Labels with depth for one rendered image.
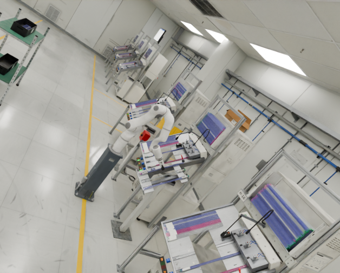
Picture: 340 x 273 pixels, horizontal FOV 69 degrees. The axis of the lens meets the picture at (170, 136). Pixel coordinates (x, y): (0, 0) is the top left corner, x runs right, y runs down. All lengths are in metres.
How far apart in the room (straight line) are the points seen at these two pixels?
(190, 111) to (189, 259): 2.76
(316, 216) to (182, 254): 1.08
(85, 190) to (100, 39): 8.72
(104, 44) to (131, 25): 1.37
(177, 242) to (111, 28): 9.82
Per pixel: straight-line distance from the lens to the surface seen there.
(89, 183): 3.12
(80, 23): 11.20
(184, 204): 3.44
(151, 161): 3.13
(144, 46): 8.64
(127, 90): 7.43
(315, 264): 2.39
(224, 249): 2.23
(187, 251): 2.22
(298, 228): 2.09
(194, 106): 4.34
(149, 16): 11.31
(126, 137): 2.82
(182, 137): 3.50
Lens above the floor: 1.95
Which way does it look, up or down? 15 degrees down
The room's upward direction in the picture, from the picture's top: 39 degrees clockwise
